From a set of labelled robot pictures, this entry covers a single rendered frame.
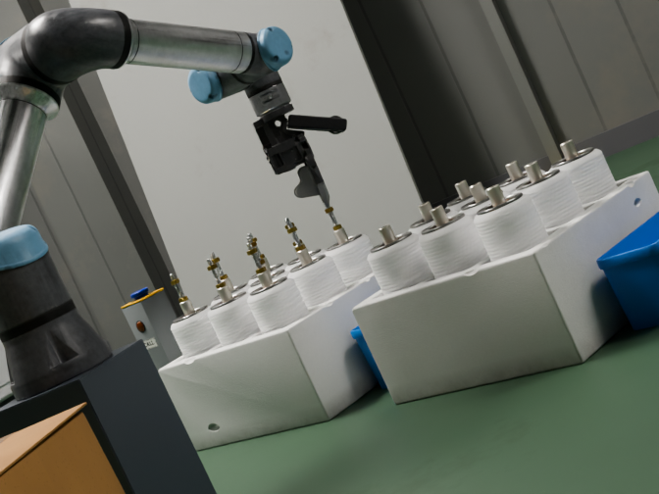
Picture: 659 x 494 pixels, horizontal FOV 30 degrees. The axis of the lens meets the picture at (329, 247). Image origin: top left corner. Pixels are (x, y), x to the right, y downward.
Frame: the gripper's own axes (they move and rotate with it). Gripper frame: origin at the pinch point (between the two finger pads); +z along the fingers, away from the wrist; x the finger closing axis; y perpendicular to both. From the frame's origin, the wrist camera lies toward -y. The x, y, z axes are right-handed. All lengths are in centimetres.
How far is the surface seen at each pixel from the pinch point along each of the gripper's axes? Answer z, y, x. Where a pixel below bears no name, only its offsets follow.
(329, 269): 11.5, 6.1, 11.5
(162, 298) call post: 4.8, 38.7, -15.6
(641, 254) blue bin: 23, -32, 69
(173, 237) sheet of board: -2, 39, -195
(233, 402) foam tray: 26.5, 33.1, 11.0
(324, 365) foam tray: 25.4, 15.1, 23.8
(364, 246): 11.1, -2.3, 3.7
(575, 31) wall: -8, -111, -158
